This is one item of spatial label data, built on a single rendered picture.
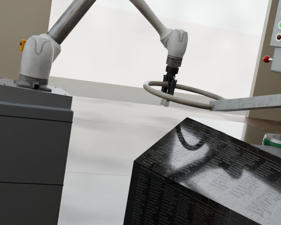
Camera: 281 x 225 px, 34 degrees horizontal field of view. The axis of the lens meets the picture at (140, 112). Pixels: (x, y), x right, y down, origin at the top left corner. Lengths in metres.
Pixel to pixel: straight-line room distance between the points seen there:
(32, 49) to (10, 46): 5.92
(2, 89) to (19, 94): 0.09
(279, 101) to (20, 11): 6.75
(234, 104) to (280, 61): 0.33
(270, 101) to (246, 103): 0.13
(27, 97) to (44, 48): 0.27
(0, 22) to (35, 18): 0.58
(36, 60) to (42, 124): 0.33
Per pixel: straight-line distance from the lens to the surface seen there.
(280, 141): 2.02
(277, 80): 10.40
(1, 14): 8.38
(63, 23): 2.70
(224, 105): 2.25
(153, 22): 2.73
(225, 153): 1.98
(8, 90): 2.41
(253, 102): 2.15
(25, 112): 2.38
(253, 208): 1.67
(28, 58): 2.49
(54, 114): 2.40
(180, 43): 2.62
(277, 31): 2.04
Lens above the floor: 1.20
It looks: 9 degrees down
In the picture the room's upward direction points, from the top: 9 degrees clockwise
